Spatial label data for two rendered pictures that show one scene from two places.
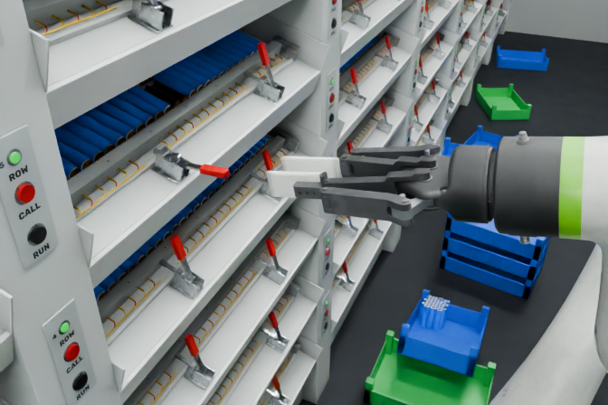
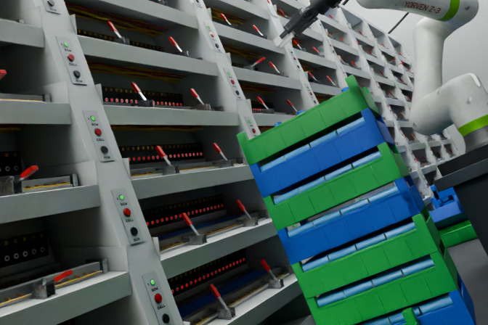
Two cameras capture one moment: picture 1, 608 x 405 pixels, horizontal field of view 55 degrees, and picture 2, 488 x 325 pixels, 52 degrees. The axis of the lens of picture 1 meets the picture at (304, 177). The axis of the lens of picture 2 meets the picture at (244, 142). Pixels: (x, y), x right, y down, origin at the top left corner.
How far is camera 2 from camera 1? 161 cm
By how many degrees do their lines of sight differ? 43
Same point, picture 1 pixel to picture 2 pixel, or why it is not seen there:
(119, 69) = (226, 29)
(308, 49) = (292, 75)
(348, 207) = (291, 23)
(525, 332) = not seen: outside the picture
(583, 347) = (422, 74)
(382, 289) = not seen: hidden behind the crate
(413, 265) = not seen: hidden behind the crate
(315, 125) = (308, 102)
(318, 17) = (290, 62)
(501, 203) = not seen: outside the picture
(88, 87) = (220, 27)
